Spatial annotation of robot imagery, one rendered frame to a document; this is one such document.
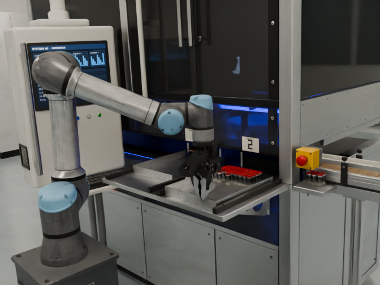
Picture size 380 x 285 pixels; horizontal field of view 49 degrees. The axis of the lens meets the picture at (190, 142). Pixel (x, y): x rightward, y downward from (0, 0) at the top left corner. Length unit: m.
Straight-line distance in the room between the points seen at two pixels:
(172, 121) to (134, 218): 1.36
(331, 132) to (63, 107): 1.14
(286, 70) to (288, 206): 0.54
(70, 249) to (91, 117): 0.95
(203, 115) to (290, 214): 0.60
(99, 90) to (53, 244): 0.50
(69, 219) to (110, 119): 0.97
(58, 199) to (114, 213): 1.36
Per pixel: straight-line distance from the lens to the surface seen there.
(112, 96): 1.25
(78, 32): 2.15
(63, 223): 1.36
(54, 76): 1.27
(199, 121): 1.37
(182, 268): 2.32
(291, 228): 1.77
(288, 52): 1.61
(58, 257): 1.40
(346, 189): 1.72
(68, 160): 1.45
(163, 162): 2.05
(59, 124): 1.42
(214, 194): 1.59
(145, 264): 2.58
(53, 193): 1.35
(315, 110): 1.78
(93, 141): 2.20
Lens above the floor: 1.43
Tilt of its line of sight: 13 degrees down
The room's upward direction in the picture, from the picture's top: 3 degrees counter-clockwise
